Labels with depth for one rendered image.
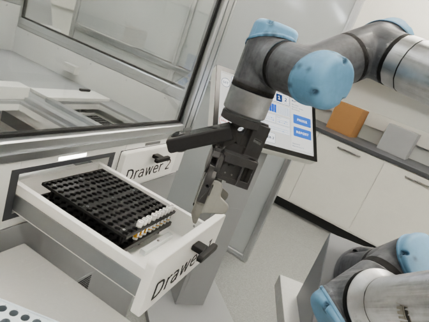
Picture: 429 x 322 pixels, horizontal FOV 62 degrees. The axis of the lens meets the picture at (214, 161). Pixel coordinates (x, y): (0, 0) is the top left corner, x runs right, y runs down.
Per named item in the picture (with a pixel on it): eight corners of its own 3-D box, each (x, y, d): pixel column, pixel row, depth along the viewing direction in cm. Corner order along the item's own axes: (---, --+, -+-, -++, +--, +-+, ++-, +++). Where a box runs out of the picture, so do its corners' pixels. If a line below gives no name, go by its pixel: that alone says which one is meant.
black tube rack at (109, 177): (166, 234, 82) (175, 211, 80) (117, 265, 66) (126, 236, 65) (96, 191, 89) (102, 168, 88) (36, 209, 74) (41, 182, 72)
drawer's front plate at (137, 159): (170, 172, 123) (180, 143, 120) (115, 190, 97) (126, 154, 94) (166, 170, 124) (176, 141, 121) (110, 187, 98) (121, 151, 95)
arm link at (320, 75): (378, 39, 46) (319, 27, 55) (312, 65, 43) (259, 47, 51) (373, 95, 51) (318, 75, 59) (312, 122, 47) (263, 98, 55)
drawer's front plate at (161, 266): (210, 253, 85) (226, 214, 82) (136, 319, 59) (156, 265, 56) (204, 249, 85) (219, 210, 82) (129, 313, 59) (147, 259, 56)
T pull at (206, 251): (216, 250, 72) (219, 244, 71) (200, 264, 65) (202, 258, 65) (202, 241, 73) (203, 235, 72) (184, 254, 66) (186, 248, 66)
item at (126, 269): (203, 246, 84) (212, 225, 82) (137, 301, 60) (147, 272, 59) (79, 172, 96) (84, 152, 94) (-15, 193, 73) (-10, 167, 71)
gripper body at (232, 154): (246, 194, 61) (272, 130, 58) (198, 178, 60) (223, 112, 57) (243, 178, 68) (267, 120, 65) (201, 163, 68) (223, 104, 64)
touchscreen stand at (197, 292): (242, 350, 171) (336, 160, 141) (152, 352, 152) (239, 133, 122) (210, 278, 214) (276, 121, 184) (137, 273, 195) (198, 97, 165)
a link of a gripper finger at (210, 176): (204, 206, 60) (222, 158, 59) (196, 203, 60) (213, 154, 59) (204, 199, 65) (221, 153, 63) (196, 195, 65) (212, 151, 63)
